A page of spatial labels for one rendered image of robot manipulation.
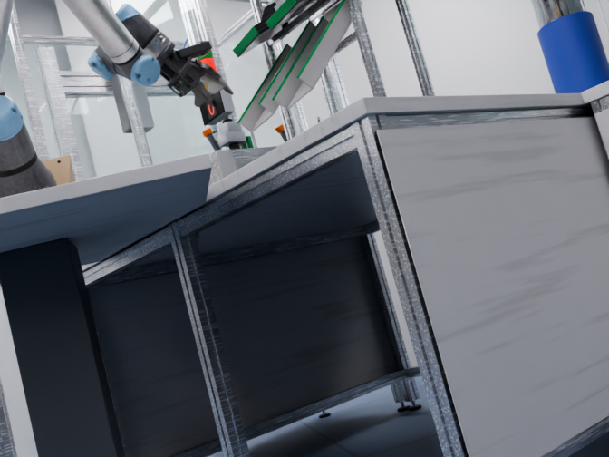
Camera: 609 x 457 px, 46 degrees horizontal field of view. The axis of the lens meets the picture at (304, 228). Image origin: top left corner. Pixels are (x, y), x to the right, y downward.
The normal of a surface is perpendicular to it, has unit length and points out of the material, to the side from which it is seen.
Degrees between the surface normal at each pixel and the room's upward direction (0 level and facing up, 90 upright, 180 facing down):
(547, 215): 90
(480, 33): 90
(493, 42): 90
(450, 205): 90
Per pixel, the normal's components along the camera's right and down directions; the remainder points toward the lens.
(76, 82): 0.60, -0.25
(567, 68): -0.72, 0.11
